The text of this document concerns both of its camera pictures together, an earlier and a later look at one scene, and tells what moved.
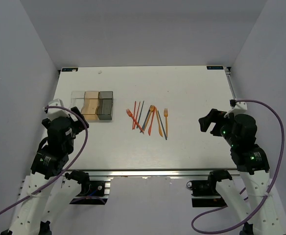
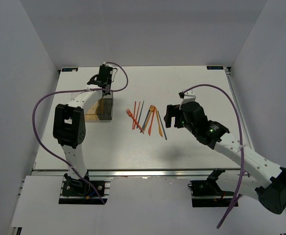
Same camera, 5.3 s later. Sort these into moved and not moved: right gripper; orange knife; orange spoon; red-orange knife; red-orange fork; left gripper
Moved: left gripper; right gripper
Not moved: orange knife; red-orange knife; red-orange fork; orange spoon
